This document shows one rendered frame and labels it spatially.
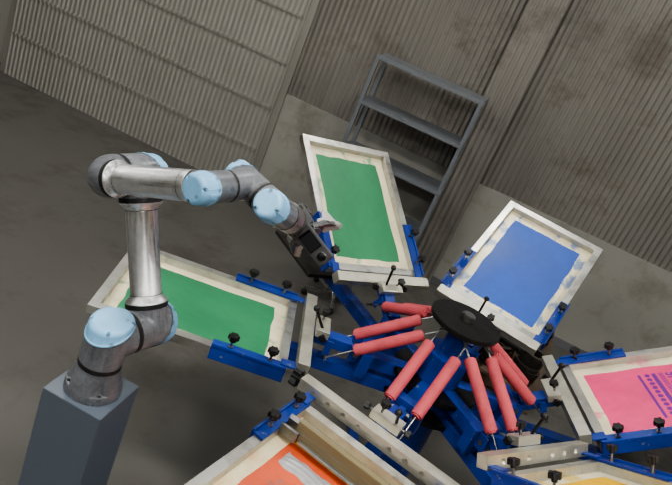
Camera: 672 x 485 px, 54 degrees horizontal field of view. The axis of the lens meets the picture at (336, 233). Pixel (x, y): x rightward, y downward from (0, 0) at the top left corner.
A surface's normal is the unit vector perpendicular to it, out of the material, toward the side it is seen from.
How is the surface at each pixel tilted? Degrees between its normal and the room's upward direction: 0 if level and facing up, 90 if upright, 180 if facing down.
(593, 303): 90
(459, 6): 90
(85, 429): 90
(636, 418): 32
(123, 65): 90
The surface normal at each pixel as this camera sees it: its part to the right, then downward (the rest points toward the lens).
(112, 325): 0.29, -0.83
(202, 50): -0.29, 0.28
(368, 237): 0.54, -0.46
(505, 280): 0.05, -0.64
